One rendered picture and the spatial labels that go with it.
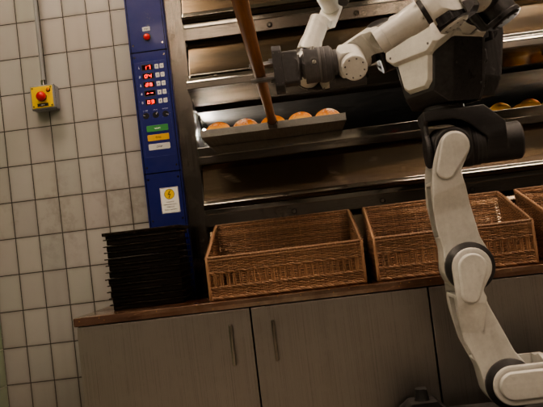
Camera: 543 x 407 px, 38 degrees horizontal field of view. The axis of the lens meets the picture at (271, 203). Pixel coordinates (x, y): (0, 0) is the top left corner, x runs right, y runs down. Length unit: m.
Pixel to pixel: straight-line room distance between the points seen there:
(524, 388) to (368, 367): 0.59
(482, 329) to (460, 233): 0.28
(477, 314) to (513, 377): 0.20
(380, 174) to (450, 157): 0.95
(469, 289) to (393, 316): 0.47
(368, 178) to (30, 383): 1.63
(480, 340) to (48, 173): 1.91
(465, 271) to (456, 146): 0.36
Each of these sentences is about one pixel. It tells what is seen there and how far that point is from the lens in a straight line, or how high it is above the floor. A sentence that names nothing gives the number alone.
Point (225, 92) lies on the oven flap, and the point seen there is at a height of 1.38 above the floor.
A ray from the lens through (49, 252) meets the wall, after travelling 3.38.
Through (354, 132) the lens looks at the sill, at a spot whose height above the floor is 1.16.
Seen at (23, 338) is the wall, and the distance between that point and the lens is 3.44.
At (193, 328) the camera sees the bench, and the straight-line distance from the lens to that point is 2.70.
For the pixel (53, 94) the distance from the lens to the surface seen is 3.35.
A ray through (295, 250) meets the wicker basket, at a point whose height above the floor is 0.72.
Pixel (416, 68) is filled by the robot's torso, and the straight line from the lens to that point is 2.33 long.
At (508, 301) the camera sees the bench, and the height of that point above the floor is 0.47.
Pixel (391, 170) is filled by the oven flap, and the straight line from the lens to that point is 3.22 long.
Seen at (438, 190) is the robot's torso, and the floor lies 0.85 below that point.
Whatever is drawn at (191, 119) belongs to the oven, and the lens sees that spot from 3.27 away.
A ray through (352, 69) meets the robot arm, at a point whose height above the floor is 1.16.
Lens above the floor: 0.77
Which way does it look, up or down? 3 degrees up
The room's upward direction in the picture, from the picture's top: 7 degrees counter-clockwise
